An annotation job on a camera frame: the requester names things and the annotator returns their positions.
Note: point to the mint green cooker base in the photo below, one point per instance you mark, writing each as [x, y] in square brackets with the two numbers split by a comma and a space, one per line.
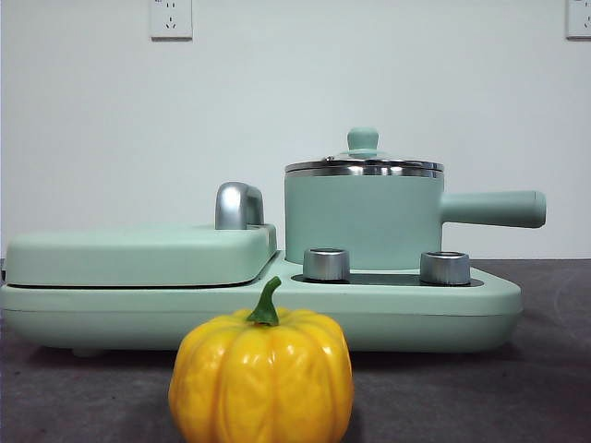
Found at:
[369, 318]

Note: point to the yellow toy pumpkin green stem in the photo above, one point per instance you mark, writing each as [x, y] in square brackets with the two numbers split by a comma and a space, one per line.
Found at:
[258, 369]

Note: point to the white wall socket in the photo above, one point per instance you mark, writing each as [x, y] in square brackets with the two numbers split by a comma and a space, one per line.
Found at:
[579, 20]
[171, 20]

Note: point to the glass lid with green knob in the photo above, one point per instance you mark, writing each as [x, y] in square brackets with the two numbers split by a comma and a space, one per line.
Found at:
[362, 138]

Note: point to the silver control knob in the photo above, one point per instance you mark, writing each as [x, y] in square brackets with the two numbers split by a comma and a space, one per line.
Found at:
[443, 268]
[325, 265]

